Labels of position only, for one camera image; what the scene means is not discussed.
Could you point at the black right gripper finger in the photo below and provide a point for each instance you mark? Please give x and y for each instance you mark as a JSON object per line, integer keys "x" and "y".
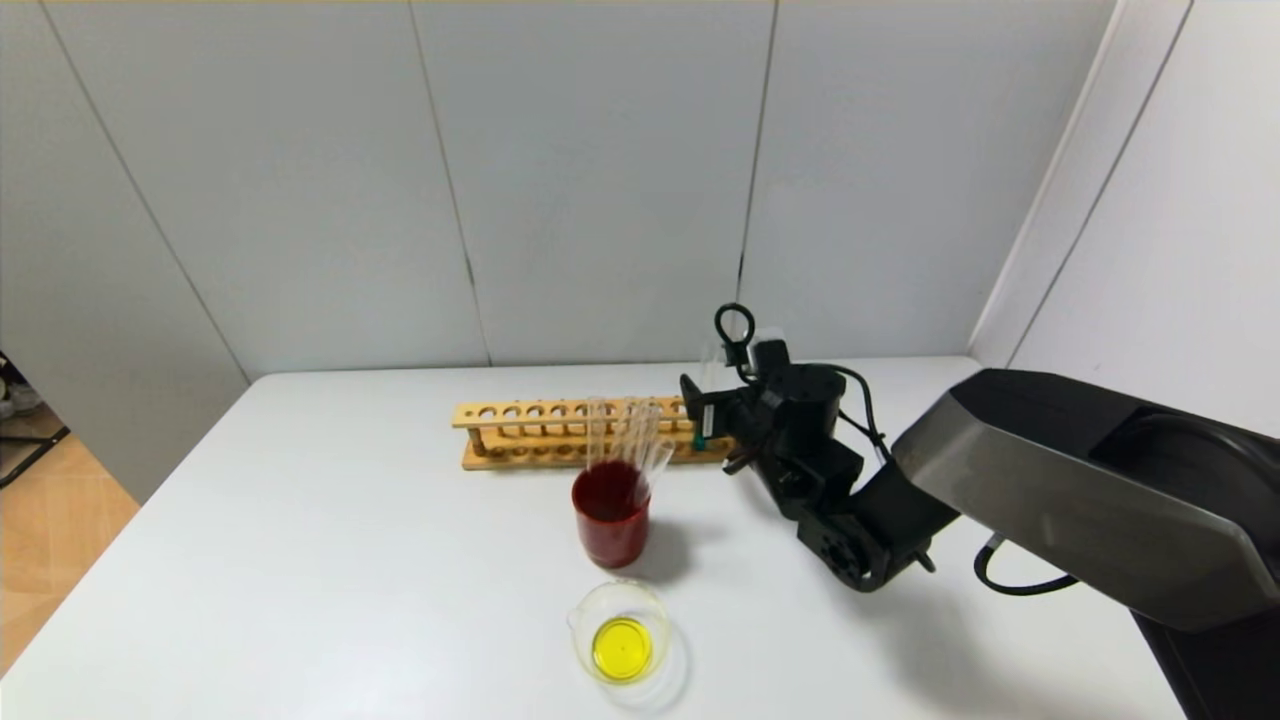
{"x": 702, "y": 415}

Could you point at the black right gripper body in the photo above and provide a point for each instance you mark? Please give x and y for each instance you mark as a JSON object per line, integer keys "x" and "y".
{"x": 708, "y": 417}

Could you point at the test tube with blue pigment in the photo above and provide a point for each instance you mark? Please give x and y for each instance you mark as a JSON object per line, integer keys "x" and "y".
{"x": 713, "y": 362}

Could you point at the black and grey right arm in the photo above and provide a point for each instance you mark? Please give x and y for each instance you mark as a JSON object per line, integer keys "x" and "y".
{"x": 1050, "y": 470}

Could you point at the wooden test tube rack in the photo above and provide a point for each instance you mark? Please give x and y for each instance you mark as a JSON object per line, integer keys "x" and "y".
{"x": 520, "y": 455}

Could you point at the red plastic cup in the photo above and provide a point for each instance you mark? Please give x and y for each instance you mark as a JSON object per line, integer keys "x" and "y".
{"x": 612, "y": 535}

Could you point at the clear glass beaker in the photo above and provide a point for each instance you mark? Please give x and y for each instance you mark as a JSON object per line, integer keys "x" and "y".
{"x": 620, "y": 648}

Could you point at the dark background stand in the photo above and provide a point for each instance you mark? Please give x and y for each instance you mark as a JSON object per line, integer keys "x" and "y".
{"x": 30, "y": 450}

